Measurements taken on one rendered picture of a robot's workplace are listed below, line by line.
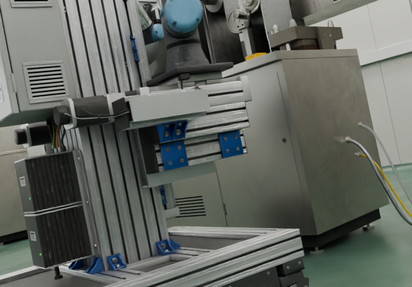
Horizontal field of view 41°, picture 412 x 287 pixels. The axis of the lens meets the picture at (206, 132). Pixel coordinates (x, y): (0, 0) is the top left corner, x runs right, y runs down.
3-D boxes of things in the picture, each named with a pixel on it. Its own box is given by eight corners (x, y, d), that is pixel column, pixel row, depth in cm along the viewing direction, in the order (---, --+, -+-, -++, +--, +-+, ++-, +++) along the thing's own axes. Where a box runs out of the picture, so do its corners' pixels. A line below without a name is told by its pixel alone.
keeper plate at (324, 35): (319, 50, 264) (315, 28, 264) (331, 49, 271) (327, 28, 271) (324, 49, 262) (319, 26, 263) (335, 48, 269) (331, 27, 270)
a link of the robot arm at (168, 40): (198, 44, 194) (190, 7, 194) (202, 35, 180) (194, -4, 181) (164, 50, 192) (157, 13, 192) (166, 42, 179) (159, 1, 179)
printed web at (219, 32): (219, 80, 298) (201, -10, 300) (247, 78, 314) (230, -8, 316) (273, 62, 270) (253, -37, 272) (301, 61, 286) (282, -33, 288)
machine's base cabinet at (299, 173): (46, 255, 412) (25, 143, 415) (116, 234, 456) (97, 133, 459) (321, 259, 230) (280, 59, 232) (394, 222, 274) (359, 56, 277)
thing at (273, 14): (267, 40, 270) (260, 3, 271) (295, 40, 287) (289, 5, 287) (268, 39, 270) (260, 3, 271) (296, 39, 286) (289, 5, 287)
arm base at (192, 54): (180, 68, 176) (174, 38, 176) (159, 78, 189) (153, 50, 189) (218, 64, 184) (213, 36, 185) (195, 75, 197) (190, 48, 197)
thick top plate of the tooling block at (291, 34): (270, 47, 265) (268, 35, 265) (317, 46, 292) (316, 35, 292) (297, 38, 253) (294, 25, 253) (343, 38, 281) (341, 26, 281)
